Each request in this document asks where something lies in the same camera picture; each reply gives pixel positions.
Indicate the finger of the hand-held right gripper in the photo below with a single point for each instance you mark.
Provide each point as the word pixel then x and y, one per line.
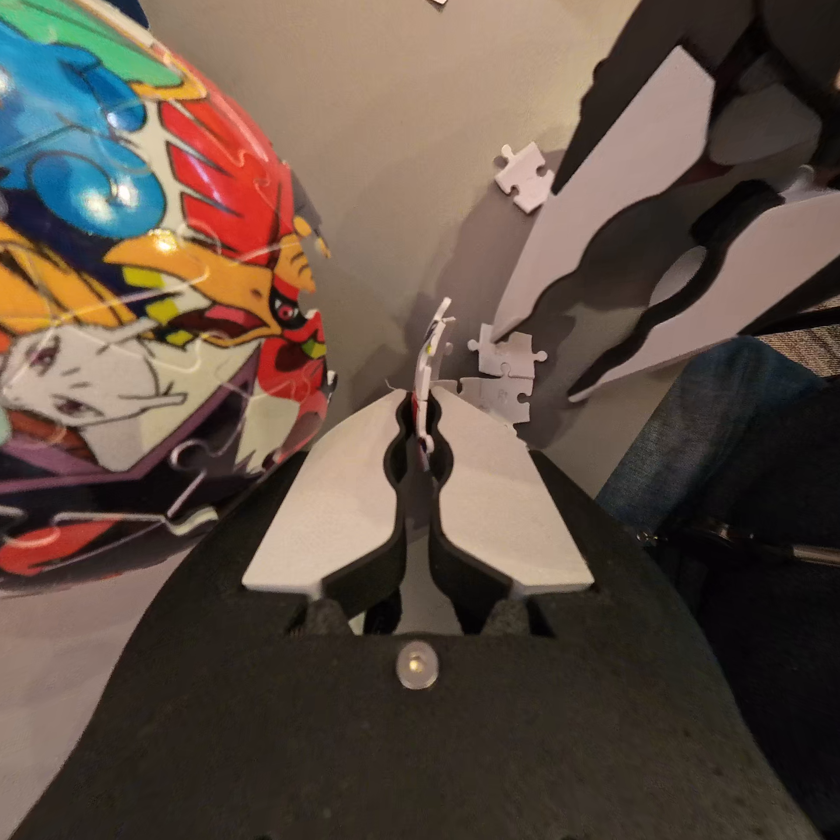
pixel 754 275
pixel 610 164

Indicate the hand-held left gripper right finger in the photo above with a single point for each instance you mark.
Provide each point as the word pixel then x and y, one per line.
pixel 505 512

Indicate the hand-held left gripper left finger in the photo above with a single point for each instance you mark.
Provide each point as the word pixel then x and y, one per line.
pixel 328 512

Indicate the colourful puzzle ball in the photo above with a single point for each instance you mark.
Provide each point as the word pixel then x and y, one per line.
pixel 131 262

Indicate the single white puzzle piece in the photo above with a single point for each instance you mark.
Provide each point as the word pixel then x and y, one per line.
pixel 525 177
pixel 515 358

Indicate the person's jeans leg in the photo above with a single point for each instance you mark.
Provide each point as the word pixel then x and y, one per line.
pixel 689 420

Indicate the curved puzzle piece strip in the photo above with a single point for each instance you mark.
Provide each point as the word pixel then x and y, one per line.
pixel 425 367

